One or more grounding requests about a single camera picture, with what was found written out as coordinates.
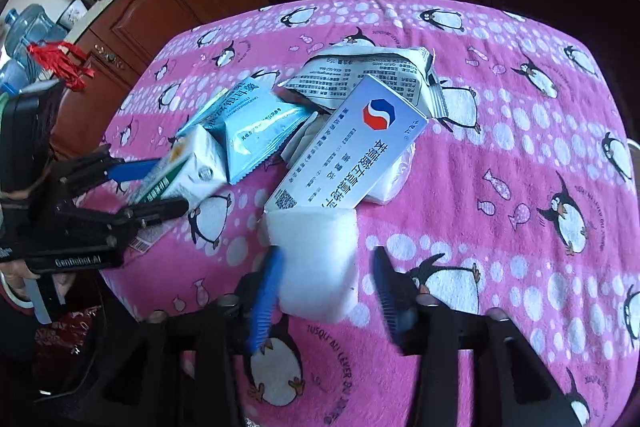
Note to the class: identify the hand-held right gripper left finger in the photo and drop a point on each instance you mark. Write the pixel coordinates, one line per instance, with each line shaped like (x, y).
(265, 297)

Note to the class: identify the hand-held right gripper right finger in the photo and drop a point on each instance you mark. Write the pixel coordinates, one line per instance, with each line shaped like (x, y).
(392, 297)

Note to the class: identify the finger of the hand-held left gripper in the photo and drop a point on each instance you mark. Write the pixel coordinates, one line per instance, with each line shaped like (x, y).
(132, 169)
(155, 212)

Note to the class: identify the white green milk carton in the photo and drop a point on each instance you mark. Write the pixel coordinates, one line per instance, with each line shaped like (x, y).
(195, 172)

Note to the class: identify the white foam block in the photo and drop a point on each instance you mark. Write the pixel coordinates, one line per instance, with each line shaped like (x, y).
(315, 257)

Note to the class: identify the white barcode packet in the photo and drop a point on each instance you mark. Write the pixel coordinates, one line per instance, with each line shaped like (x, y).
(147, 243)

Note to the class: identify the red patterned cloth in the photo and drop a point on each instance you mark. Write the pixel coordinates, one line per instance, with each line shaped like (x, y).
(65, 332)

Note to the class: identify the crumpled white tissue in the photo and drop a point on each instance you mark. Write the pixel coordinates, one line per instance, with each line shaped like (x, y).
(395, 177)

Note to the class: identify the light blue packet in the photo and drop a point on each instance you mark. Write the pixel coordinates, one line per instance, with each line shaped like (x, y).
(250, 132)

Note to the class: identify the red tassel decoration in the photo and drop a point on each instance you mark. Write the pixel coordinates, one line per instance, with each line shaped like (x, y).
(62, 59)

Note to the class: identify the blue water jug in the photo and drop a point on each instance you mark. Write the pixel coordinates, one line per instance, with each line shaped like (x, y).
(30, 27)
(12, 74)

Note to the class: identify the white medicine box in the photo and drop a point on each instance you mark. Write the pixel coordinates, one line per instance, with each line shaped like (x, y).
(345, 147)

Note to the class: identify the white flower print jar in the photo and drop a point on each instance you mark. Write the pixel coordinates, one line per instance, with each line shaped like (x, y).
(75, 11)

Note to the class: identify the pink penguin print tablecloth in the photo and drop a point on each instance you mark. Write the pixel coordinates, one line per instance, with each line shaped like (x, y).
(500, 157)

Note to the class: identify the white printed snack wrapper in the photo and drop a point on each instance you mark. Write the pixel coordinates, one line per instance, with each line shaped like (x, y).
(360, 67)

